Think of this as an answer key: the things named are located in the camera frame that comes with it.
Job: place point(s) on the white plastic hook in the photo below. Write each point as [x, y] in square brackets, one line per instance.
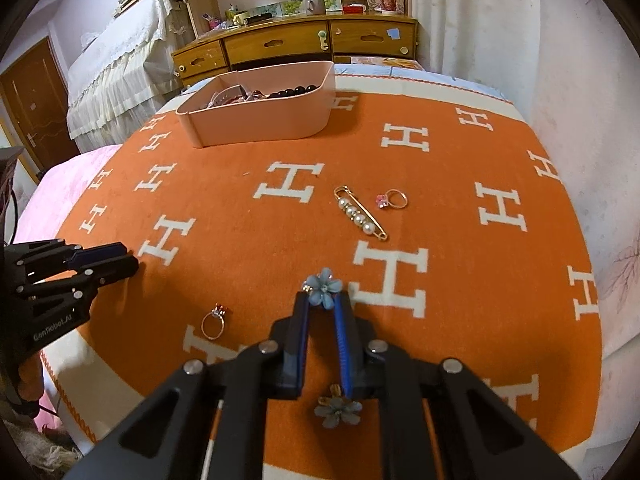
[323, 40]

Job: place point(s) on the white lace furniture cover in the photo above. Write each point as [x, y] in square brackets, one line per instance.
[115, 60]

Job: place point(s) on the blue flower earring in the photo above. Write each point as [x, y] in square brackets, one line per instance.
[336, 412]
[324, 287]

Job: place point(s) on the person's left hand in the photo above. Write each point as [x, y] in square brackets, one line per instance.
[31, 377]

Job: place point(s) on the pink plastic tray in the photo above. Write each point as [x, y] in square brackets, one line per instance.
[260, 120]

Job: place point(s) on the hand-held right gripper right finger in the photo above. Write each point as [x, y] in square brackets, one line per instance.
[344, 355]

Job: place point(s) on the pink fluffy blanket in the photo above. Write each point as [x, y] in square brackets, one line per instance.
[60, 170]

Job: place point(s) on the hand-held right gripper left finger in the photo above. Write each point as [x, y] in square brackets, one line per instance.
[301, 350]

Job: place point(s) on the yellow cup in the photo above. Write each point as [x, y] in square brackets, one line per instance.
[240, 17]

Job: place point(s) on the row of photo cards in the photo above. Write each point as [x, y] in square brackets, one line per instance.
[280, 8]

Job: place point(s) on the red box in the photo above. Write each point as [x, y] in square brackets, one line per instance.
[353, 9]

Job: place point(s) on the white floral curtain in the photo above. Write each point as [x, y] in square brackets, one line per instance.
[500, 35]

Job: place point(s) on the wooden desk with drawers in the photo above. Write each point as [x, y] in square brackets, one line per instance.
[280, 42]

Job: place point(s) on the printed magazine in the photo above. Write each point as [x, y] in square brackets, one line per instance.
[390, 62]

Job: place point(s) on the brown wooden door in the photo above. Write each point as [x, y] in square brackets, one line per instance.
[30, 100]

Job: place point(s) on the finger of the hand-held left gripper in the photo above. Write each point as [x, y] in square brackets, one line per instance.
[95, 254]
[112, 269]

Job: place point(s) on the orange patterned blanket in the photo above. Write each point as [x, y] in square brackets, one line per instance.
[250, 220]

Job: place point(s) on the gold pearl safety pin brooch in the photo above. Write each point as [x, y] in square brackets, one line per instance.
[356, 212]

